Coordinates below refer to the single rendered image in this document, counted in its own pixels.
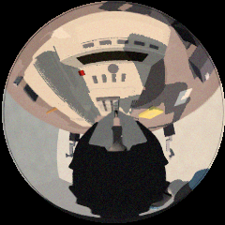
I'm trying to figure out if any yellow sticky note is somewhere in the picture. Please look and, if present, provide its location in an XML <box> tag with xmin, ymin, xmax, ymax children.
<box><xmin>139</xmin><ymin>106</ymin><xmax>164</xmax><ymax>118</ymax></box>

